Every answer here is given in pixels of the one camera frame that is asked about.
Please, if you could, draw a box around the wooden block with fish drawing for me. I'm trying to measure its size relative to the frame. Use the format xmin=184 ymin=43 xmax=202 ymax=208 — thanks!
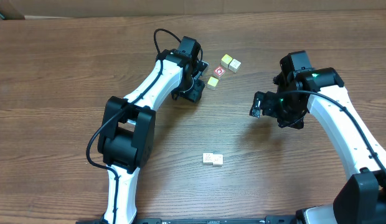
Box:
xmin=212 ymin=154 xmax=224 ymax=166

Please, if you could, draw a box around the red faced wooden block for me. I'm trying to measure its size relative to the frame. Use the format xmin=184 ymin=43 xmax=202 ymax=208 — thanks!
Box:
xmin=213 ymin=65 xmax=226 ymax=79

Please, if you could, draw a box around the yellow top wooden block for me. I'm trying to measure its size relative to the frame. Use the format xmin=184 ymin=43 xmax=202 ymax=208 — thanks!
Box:
xmin=221 ymin=54 xmax=233 ymax=68

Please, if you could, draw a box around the wooden block with M outline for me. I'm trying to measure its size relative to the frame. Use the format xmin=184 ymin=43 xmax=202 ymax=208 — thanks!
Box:
xmin=202 ymin=153 xmax=214 ymax=164

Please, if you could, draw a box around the yellow C wooden block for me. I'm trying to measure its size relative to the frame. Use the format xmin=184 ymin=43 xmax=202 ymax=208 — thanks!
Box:
xmin=207 ymin=77 xmax=219 ymax=90

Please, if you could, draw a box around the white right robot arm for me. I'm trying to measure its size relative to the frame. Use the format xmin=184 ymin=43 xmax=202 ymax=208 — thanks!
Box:
xmin=249 ymin=51 xmax=386 ymax=224

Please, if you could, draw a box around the plain cream wooden block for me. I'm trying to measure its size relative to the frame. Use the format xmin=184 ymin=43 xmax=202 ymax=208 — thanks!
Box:
xmin=228 ymin=58 xmax=241 ymax=73

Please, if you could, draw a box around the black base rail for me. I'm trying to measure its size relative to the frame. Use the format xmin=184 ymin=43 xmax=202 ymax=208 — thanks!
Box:
xmin=132 ymin=215 xmax=303 ymax=224

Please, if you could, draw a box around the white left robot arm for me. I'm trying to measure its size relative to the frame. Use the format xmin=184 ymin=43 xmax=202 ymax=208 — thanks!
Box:
xmin=98 ymin=37 xmax=209 ymax=223

